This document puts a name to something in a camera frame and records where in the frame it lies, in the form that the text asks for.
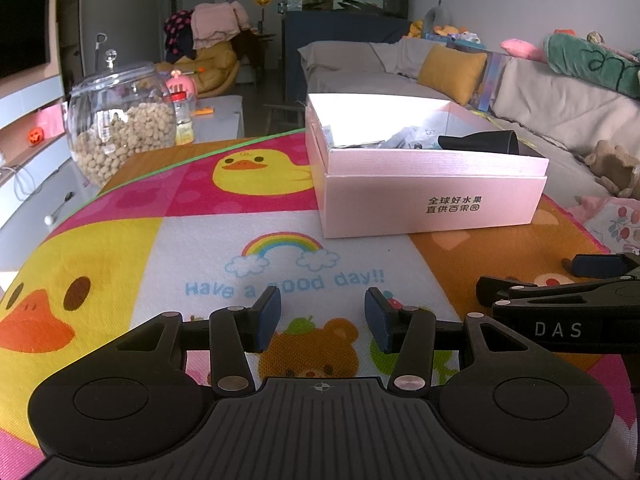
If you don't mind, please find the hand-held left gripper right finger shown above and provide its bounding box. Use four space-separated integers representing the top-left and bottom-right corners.
364 287 532 395

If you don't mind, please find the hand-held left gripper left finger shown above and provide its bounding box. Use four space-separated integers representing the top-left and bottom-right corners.
117 287 283 396

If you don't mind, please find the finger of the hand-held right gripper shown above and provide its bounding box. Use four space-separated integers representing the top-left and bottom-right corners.
569 252 640 278
475 275 640 306

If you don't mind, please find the pink cardboard box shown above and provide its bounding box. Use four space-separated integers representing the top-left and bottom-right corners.
305 92 550 239

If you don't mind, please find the black pouch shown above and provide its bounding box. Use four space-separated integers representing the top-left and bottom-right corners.
437 130 519 156

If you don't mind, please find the floral cloth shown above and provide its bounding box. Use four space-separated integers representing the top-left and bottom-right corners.
565 195 640 256

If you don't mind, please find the brown teddy bear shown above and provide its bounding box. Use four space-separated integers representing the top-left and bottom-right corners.
584 140 640 198

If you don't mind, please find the printed cartoon mat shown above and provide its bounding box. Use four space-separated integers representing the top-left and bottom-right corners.
0 127 640 466

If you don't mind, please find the white coffee table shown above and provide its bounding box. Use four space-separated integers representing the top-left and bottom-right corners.
190 95 246 143

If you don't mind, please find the dark stool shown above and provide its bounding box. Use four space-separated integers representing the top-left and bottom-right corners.
262 102 307 136

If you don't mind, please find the green plush toy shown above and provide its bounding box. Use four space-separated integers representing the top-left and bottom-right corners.
544 34 640 101

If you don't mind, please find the small bottle with red cap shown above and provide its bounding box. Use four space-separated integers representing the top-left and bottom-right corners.
170 89 197 147

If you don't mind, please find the iridescent board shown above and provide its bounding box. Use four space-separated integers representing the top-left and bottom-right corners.
470 52 511 111

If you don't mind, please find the pink plush toy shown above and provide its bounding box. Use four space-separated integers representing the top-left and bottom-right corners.
501 37 546 63

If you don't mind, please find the metal spoon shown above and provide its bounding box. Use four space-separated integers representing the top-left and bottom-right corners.
44 191 75 226

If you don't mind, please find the glass jar of nuts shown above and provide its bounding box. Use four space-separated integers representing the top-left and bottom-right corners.
66 50 177 188

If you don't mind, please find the yellow cushion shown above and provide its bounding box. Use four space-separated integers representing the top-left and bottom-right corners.
416 44 488 107

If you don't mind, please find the pink toy figure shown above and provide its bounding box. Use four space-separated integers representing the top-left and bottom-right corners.
165 71 198 93

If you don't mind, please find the large plush teddy bear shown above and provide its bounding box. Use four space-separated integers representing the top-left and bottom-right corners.
155 40 241 96

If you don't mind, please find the grey sofa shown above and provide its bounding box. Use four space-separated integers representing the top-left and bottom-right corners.
297 40 640 201

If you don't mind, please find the pile of small plush toys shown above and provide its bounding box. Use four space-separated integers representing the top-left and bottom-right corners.
407 0 483 46

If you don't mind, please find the pink card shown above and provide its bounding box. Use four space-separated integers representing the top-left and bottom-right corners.
37 105 67 136

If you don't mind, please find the black dotted cloth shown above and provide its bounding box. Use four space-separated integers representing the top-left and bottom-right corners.
164 11 198 61

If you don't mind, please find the pink cloth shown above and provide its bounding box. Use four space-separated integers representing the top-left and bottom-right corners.
192 2 251 51

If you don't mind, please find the white television cabinet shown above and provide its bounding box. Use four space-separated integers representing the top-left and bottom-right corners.
0 75 76 241

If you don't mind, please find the black television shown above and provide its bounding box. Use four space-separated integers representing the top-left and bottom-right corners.
0 0 53 81

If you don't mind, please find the white cable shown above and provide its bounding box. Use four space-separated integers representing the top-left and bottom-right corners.
12 165 36 202

